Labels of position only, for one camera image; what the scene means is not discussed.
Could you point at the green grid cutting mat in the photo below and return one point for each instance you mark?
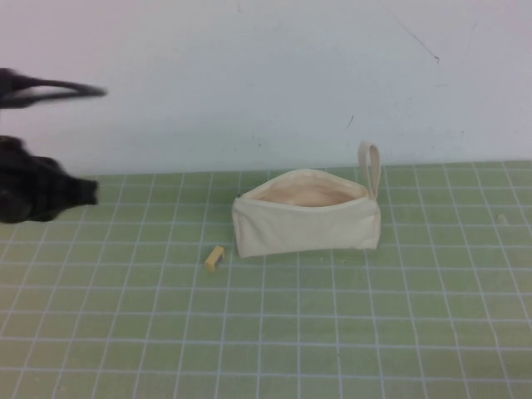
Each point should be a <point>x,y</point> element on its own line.
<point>266,324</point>

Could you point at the cream canvas pencil case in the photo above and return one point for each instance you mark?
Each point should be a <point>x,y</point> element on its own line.
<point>303,226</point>

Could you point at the small yellow eraser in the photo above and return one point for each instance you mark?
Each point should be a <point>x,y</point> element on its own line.
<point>214,260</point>

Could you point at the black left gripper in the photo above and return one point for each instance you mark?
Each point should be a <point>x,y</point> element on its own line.
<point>33,187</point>

